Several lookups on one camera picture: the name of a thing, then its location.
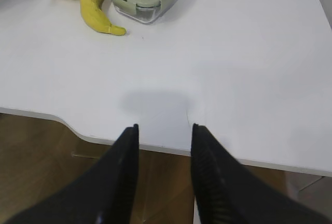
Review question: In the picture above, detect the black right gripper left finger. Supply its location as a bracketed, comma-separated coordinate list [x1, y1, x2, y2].
[6, 124, 139, 223]

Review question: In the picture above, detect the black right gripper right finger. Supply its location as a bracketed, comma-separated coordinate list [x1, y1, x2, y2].
[191, 124, 331, 223]

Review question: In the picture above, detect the yellow banana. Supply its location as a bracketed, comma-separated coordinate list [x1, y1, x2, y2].
[80, 0, 127, 36]

